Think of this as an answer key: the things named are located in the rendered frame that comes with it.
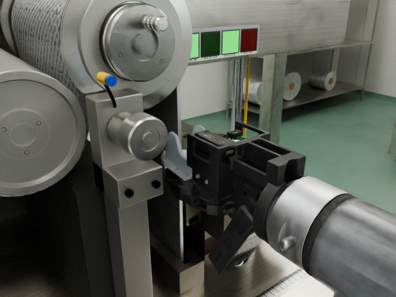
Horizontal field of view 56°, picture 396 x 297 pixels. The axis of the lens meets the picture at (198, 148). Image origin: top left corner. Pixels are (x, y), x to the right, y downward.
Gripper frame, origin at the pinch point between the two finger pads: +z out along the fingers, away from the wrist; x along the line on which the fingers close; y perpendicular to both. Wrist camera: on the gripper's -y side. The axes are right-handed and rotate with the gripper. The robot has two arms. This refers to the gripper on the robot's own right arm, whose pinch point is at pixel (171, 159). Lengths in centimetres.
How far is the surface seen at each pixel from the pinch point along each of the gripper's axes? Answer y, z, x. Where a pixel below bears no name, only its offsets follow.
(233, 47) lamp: 8.2, 29.3, -36.9
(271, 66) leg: -3, 47, -71
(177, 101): 8.6, -2.0, 0.2
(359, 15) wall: -10, 241, -444
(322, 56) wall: -61, 263, -407
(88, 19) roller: 18.4, -3.5, 10.7
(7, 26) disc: 16.0, 22.4, 12.7
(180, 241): -12.2, -1.9, 0.3
